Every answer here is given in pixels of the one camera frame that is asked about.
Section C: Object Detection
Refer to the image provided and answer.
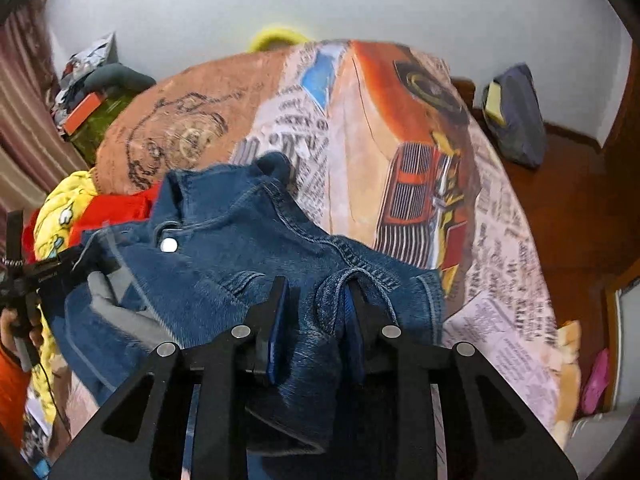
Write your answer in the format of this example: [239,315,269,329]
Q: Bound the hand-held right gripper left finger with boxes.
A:
[47,275,291,480]

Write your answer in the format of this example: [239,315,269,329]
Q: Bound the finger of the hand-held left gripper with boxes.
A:
[57,245,121,283]

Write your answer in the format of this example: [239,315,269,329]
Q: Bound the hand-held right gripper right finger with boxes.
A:
[342,280,581,480]

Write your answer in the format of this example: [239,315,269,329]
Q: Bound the blue denim jacket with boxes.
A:
[50,152,446,480]

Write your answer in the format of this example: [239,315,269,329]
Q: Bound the pile of clothes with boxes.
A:
[50,32,121,121]

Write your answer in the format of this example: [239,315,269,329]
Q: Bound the person's left hand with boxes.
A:
[0,307,45,366]

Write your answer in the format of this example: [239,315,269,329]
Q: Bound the yellow printed garment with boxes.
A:
[32,170,101,411]

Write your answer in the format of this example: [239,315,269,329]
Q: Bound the red garment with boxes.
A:
[22,185,163,266]

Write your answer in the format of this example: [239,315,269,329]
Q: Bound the green patterned bag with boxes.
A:
[70,95,136,168]

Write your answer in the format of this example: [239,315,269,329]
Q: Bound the orange box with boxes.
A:
[64,91,106,133]

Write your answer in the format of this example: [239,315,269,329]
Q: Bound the striped brown curtain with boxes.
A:
[0,5,91,211]

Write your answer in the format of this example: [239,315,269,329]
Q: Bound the grey pillow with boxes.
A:
[82,62,158,93]

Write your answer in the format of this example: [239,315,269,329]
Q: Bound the printed blanket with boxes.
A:
[20,40,583,461]

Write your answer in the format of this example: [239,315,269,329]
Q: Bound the pink slipper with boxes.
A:
[580,347,611,413]

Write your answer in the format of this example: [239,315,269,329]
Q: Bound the yellow-green pad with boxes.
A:
[484,82,507,126]

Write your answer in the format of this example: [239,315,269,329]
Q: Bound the dark blue bag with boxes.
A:
[482,62,547,170]

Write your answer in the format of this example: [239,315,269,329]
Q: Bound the yellow ring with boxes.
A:
[248,22,313,53]

